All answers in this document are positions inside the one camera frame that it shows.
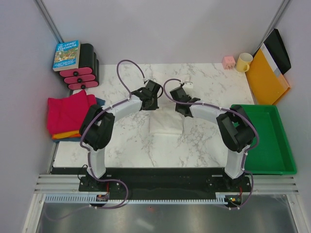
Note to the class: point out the red folded t shirt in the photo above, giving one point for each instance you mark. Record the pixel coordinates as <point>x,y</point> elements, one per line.
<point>67,114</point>

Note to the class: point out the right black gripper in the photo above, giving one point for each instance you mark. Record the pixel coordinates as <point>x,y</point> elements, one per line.
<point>177,108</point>

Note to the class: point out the white t shirt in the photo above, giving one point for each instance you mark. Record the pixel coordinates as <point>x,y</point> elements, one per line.
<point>166,120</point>

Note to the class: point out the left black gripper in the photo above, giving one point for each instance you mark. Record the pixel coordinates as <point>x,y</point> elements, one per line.
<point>154,107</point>

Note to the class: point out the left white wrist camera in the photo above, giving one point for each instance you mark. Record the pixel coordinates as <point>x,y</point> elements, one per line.
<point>150,79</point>

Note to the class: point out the blue treehouse book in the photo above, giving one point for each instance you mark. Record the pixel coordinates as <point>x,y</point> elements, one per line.
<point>66,56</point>

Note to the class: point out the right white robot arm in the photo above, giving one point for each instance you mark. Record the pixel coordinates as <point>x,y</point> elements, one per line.
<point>236,129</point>

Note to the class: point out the orange folded t shirt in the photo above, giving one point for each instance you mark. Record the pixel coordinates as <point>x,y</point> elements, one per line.
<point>70,134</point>

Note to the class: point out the yellow mug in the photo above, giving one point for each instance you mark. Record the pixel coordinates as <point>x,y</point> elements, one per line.
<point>243,62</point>

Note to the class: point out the pink plug cube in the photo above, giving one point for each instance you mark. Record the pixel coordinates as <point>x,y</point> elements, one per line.
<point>228,62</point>

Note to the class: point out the white slotted cable duct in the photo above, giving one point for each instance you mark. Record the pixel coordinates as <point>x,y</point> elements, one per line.
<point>96,199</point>

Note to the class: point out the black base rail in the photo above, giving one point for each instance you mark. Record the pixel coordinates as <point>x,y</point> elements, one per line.
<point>160,183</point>

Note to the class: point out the blue folded t shirt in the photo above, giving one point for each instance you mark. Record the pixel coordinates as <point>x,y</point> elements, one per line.
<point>70,140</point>

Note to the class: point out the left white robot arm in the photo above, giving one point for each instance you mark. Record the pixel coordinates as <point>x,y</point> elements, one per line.
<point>97,127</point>

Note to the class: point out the black pink drawer organizer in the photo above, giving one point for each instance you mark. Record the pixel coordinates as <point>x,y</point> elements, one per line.
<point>87,73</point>

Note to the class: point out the green plastic tray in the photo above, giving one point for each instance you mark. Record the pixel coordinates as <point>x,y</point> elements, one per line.
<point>273,155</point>

